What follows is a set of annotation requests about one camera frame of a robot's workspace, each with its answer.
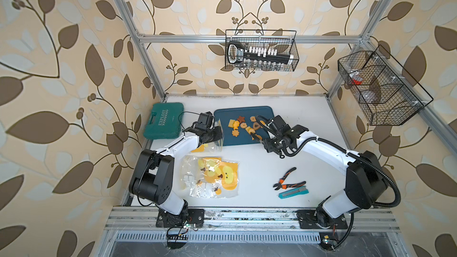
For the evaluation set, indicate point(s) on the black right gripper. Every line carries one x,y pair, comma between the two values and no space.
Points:
268,146

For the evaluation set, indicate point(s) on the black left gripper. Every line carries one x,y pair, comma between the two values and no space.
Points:
218,134

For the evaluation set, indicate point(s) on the clear resealable duck bag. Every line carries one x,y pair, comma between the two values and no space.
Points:
210,144

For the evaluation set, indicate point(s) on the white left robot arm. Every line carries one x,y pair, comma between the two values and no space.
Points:
153,174

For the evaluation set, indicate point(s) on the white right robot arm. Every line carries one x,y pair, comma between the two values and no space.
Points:
366,184

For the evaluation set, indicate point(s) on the dark blue tray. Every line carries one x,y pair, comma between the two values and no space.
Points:
242,133

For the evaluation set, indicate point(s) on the green plastic tool case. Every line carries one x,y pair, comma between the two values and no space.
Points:
164,122

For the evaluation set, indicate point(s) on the stack of duck bags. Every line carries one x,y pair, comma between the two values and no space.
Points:
209,177

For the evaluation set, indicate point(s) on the teal utility knife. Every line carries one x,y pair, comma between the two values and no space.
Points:
293,192

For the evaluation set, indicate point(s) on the black socket set holder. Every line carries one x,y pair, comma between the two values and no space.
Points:
236,53

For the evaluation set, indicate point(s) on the red item in basket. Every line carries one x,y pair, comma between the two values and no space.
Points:
357,80

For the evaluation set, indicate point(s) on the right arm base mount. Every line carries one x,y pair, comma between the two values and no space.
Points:
318,217

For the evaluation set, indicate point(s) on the black wire basket back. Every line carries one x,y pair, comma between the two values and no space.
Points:
284,41

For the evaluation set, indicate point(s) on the black wire basket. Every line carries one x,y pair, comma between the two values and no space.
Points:
391,93
284,41

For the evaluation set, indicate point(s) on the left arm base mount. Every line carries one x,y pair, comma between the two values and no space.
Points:
179,226

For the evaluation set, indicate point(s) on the black wire basket right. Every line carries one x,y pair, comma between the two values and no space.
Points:
391,93

